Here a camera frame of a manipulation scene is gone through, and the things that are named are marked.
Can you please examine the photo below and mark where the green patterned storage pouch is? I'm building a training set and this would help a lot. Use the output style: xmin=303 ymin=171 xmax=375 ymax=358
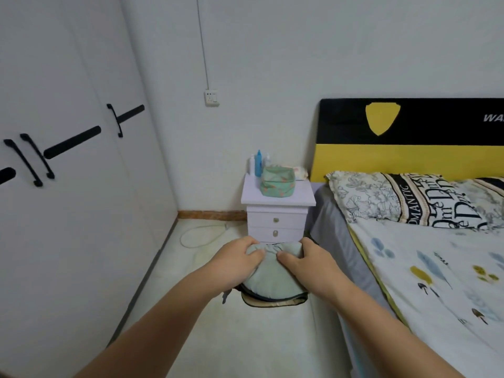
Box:
xmin=259 ymin=165 xmax=297 ymax=198

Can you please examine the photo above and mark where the person's left hand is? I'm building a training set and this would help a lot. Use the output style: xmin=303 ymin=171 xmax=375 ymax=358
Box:
xmin=208 ymin=236 xmax=267 ymax=300

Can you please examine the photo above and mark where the pale green cloth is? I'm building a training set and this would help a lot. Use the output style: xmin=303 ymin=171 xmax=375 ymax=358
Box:
xmin=240 ymin=242 xmax=306 ymax=301

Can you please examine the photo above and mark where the black wardrobe door handle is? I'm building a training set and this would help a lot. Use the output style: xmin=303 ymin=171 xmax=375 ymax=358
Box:
xmin=3 ymin=139 xmax=43 ymax=188
xmin=107 ymin=104 xmax=124 ymax=138
xmin=20 ymin=133 xmax=55 ymax=180

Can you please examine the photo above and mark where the white wall cable conduit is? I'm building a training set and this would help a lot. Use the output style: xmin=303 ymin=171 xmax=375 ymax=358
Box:
xmin=195 ymin=0 xmax=211 ymax=91

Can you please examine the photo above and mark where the person's left forearm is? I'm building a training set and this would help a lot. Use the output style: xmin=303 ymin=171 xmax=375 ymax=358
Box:
xmin=74 ymin=271 xmax=237 ymax=378

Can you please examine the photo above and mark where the black and yellow headboard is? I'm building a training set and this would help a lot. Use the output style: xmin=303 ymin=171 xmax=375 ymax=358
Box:
xmin=309 ymin=98 xmax=504 ymax=183

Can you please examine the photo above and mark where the wooden baseboard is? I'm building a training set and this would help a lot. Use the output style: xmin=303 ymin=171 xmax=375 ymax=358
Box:
xmin=177 ymin=209 xmax=248 ymax=222

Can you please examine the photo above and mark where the white nightstand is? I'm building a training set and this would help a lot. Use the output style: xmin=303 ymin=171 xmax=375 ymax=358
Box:
xmin=240 ymin=172 xmax=317 ymax=245

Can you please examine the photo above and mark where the grey bed sheet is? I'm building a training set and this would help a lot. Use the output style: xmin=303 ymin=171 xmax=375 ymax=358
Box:
xmin=304 ymin=183 xmax=410 ymax=378

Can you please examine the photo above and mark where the white wardrobe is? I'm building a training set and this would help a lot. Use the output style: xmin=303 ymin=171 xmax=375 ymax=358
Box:
xmin=0 ymin=0 xmax=179 ymax=378

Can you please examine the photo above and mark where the dark bag with olive rim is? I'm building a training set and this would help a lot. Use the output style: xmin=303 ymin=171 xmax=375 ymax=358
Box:
xmin=222 ymin=237 xmax=318 ymax=308

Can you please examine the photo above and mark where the floral lettered pillow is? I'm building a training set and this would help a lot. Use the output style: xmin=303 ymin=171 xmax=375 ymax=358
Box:
xmin=325 ymin=171 xmax=491 ymax=229
xmin=451 ymin=176 xmax=504 ymax=233

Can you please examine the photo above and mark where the person's right forearm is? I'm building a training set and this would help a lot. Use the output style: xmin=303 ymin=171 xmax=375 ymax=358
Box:
xmin=323 ymin=280 xmax=466 ymax=378

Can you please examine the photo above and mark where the person's right hand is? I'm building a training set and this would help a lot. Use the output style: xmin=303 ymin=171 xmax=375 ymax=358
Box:
xmin=276 ymin=238 xmax=348 ymax=308

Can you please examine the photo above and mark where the white floor cable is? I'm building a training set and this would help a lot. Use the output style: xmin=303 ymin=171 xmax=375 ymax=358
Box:
xmin=180 ymin=222 xmax=238 ymax=249

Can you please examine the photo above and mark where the white leaf print quilt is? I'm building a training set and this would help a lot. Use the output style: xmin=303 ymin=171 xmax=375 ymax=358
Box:
xmin=347 ymin=217 xmax=504 ymax=378

